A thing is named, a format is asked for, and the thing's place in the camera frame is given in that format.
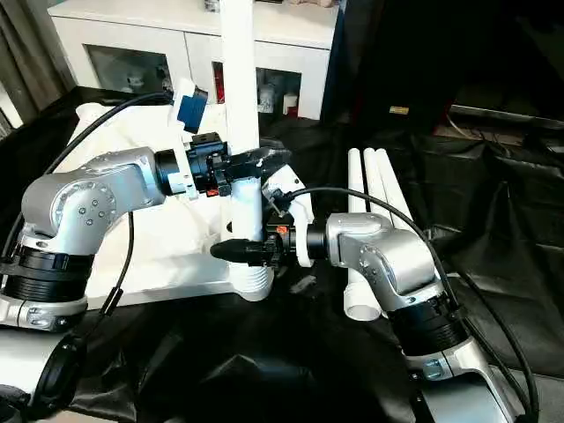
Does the silver metal rail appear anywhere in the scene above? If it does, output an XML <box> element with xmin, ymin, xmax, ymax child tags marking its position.
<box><xmin>449</xmin><ymin>104</ymin><xmax>564</xmax><ymax>133</ymax></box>

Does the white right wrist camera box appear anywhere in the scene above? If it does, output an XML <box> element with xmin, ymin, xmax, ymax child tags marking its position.
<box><xmin>263</xmin><ymin>167</ymin><xmax>315</xmax><ymax>228</ymax></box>

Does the black mat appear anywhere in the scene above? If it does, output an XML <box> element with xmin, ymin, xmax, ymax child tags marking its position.
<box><xmin>0</xmin><ymin>84</ymin><xmax>564</xmax><ymax>423</ymax></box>

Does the white cabinet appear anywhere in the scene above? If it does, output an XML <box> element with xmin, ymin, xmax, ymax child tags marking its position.
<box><xmin>48</xmin><ymin>0</ymin><xmax>340</xmax><ymax>120</ymax></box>

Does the grey curtain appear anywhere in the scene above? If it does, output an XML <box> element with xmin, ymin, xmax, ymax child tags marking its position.
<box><xmin>0</xmin><ymin>0</ymin><xmax>76</xmax><ymax>133</ymax></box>

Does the white plastic table leg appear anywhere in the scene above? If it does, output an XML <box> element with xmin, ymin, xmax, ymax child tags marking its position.
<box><xmin>363</xmin><ymin>148</ymin><xmax>393</xmax><ymax>221</ymax></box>
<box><xmin>376</xmin><ymin>148</ymin><xmax>417</xmax><ymax>239</ymax></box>
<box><xmin>346</xmin><ymin>148</ymin><xmax>382</xmax><ymax>321</ymax></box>
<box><xmin>220</xmin><ymin>0</ymin><xmax>276</xmax><ymax>303</ymax></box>

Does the white plastic table top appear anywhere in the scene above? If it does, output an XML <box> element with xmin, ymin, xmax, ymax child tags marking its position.
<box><xmin>62</xmin><ymin>104</ymin><xmax>292</xmax><ymax>309</ymax></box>

